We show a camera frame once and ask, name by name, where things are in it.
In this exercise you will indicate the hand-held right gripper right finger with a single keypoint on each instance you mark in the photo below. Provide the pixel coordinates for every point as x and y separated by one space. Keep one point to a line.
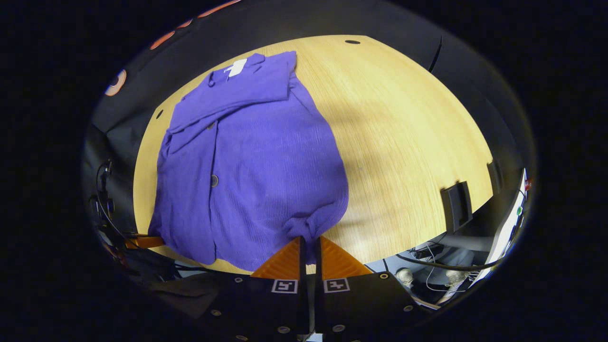
318 294

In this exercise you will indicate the white monitor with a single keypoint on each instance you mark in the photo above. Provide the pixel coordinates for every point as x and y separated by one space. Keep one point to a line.
506 232

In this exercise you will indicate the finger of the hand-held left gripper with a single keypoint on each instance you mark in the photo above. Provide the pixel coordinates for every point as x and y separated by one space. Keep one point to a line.
145 241

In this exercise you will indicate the purple knit cardigan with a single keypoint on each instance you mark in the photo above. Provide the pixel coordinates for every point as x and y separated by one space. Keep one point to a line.
256 166

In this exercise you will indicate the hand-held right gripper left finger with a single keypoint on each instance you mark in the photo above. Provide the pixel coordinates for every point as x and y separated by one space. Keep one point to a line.
304 294

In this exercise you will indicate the black table clamp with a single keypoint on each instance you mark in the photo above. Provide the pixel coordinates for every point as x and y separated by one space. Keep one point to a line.
457 206

